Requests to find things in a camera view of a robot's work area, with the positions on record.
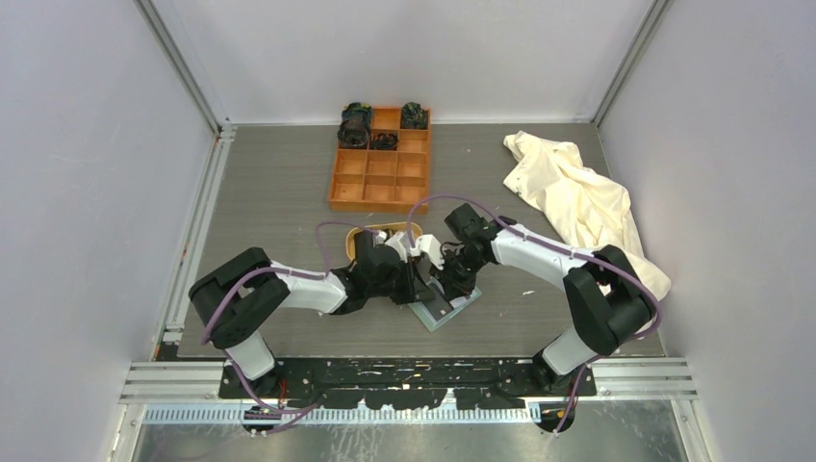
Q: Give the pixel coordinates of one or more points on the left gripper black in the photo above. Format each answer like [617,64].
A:
[408,295]

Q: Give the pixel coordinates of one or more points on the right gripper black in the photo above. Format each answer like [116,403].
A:
[453,286]

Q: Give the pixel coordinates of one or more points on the green card holder wallet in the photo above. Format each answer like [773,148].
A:
[433,314]

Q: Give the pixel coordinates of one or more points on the tan oval card tray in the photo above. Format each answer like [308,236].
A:
[392,227]

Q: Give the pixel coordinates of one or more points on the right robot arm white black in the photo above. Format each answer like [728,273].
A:
[607,301]

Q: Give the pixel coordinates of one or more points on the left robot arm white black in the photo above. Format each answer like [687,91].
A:
[236,299]

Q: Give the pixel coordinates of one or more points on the orange compartment organizer tray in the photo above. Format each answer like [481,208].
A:
[390,176]

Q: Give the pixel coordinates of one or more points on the large dark rolled belt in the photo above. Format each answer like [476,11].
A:
[354,130]

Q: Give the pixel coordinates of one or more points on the small dark rolled belt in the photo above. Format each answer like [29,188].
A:
[413,116]

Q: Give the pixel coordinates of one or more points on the cream cloth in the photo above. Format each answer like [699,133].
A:
[585,208]

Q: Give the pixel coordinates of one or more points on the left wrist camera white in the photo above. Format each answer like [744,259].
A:
[399,240]

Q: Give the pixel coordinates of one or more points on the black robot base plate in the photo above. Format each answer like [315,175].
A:
[412,383]

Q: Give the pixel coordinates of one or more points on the slotted cable duct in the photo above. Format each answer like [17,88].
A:
[245,413]

